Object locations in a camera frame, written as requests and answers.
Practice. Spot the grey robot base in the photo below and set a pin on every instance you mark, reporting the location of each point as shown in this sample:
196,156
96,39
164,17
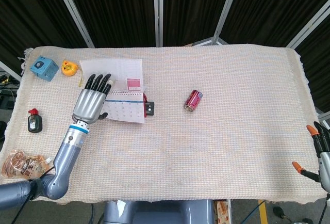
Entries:
159,212

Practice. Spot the aluminium partition frame post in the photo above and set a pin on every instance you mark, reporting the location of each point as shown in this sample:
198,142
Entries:
158,11
309,26
225,12
73,12

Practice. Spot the red soda can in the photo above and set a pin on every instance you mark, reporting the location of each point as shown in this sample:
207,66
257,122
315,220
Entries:
193,100

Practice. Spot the white spiral desk calendar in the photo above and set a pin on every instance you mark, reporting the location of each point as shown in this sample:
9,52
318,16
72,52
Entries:
123,69

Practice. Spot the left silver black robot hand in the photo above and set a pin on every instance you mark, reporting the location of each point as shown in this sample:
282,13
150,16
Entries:
89,102

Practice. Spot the blue cube box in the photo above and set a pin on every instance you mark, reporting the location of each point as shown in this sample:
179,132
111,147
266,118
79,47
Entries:
43,67

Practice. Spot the orange spouted snack pouch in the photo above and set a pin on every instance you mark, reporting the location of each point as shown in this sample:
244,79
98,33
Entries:
23,166

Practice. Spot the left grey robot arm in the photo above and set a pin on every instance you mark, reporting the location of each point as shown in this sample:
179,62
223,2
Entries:
64,162

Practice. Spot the black red device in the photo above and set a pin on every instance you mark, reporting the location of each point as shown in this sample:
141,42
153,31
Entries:
149,108

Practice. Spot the black floor object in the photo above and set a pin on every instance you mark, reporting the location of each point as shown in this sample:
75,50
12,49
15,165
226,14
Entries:
279,211

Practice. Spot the black bottle red cap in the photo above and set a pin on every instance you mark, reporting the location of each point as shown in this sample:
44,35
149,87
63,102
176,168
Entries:
34,123

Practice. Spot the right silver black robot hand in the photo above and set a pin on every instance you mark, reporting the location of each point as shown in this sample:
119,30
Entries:
325,162

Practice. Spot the yellow tape measure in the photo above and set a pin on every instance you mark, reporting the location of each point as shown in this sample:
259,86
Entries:
69,67

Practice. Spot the beige woven tablecloth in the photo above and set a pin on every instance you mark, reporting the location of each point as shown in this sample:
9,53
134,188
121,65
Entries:
180,151

